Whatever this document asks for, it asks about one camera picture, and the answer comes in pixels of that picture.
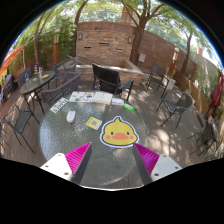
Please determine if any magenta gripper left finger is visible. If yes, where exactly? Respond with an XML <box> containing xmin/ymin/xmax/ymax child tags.
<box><xmin>40</xmin><ymin>142</ymin><xmax>93</xmax><ymax>186</ymax></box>

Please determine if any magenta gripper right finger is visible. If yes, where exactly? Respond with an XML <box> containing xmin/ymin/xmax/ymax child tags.
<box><xmin>131</xmin><ymin>142</ymin><xmax>183</xmax><ymax>186</ymax></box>

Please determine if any yellow duck mouse pad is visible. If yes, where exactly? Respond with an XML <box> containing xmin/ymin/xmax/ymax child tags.
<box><xmin>100</xmin><ymin>116</ymin><xmax>139</xmax><ymax>148</ymax></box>

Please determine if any yellow QR code card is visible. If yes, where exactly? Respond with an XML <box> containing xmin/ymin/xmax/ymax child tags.
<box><xmin>86</xmin><ymin>117</ymin><xmax>102</xmax><ymax>130</ymax></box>

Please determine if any round glass table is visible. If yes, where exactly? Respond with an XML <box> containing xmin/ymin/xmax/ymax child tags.
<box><xmin>19</xmin><ymin>70</ymin><xmax>56</xmax><ymax>116</ymax></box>
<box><xmin>38</xmin><ymin>94</ymin><xmax>149</xmax><ymax>189</ymax></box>

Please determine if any green marker pen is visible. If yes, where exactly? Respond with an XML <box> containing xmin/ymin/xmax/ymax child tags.
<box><xmin>124</xmin><ymin>104</ymin><xmax>135</xmax><ymax>111</ymax></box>

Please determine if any white keyboard card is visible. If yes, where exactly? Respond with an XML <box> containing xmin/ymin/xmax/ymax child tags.
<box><xmin>50</xmin><ymin>98</ymin><xmax>68</xmax><ymax>113</ymax></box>

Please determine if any metal chair far right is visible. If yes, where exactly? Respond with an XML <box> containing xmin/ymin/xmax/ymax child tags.
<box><xmin>189</xmin><ymin>121</ymin><xmax>218</xmax><ymax>155</ymax></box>

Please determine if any metal chair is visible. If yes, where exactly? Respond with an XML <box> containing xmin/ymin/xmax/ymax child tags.
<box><xmin>189</xmin><ymin>121</ymin><xmax>218</xmax><ymax>155</ymax></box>
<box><xmin>2</xmin><ymin>105</ymin><xmax>39</xmax><ymax>154</ymax></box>
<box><xmin>161</xmin><ymin>91</ymin><xmax>193</xmax><ymax>126</ymax></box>

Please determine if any open white book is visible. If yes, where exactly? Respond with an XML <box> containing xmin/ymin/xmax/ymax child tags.
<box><xmin>92</xmin><ymin>92</ymin><xmax>113</xmax><ymax>105</ymax></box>

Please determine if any dark chair left of table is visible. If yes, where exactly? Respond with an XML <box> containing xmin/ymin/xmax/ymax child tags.
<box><xmin>40</xmin><ymin>72</ymin><xmax>82</xmax><ymax>106</ymax></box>

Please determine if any metal chair front left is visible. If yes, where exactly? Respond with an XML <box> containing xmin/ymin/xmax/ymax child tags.
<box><xmin>2</xmin><ymin>105</ymin><xmax>39</xmax><ymax>154</ymax></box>

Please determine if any black wicker chair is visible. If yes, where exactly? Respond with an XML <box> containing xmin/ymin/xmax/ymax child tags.
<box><xmin>92</xmin><ymin>63</ymin><xmax>134</xmax><ymax>96</ymax></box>

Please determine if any black chair back right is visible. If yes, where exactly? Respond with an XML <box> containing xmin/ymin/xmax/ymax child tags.
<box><xmin>146</xmin><ymin>65</ymin><xmax>169</xmax><ymax>96</ymax></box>

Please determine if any red folded umbrella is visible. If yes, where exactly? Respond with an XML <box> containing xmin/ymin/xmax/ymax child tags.
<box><xmin>209</xmin><ymin>71</ymin><xmax>223</xmax><ymax>115</ymax></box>

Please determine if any blue chair back left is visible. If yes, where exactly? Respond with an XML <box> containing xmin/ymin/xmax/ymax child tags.
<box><xmin>18</xmin><ymin>68</ymin><xmax>32</xmax><ymax>86</ymax></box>

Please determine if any orange umbrella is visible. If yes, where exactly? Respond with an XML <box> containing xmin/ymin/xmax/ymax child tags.
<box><xmin>0</xmin><ymin>46</ymin><xmax>24</xmax><ymax>76</ymax></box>

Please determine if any stone fountain wall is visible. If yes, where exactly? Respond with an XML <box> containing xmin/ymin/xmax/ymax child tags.
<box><xmin>76</xmin><ymin>22</ymin><xmax>143</xmax><ymax>85</ymax></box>

